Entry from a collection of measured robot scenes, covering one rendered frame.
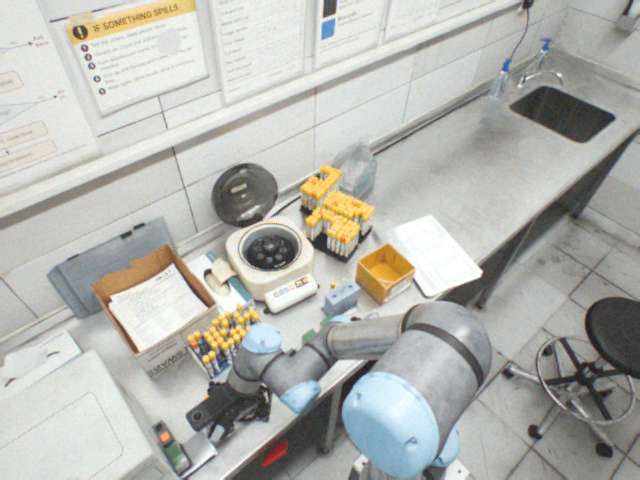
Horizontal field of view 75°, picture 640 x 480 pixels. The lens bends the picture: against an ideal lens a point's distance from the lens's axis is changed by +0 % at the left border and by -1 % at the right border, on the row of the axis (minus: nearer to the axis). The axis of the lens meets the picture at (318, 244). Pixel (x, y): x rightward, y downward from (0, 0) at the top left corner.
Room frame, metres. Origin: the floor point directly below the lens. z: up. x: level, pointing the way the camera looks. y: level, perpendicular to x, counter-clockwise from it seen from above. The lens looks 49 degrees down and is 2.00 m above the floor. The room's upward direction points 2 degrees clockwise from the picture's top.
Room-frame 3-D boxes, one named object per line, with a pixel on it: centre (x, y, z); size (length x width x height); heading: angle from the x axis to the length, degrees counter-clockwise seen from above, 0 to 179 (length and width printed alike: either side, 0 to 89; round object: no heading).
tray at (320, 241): (0.96, -0.05, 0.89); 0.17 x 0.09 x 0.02; 59
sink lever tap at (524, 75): (2.12, -1.16, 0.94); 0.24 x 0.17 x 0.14; 42
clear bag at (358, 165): (1.30, -0.12, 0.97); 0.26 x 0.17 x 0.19; 148
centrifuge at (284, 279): (0.83, 0.14, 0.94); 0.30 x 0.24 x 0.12; 33
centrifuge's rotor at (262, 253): (0.85, 0.15, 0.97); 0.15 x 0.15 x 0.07
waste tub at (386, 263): (0.81, -0.22, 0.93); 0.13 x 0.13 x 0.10; 38
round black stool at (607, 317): (0.80, -1.18, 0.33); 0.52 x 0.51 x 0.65; 155
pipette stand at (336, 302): (0.70, -0.08, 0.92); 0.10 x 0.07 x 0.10; 127
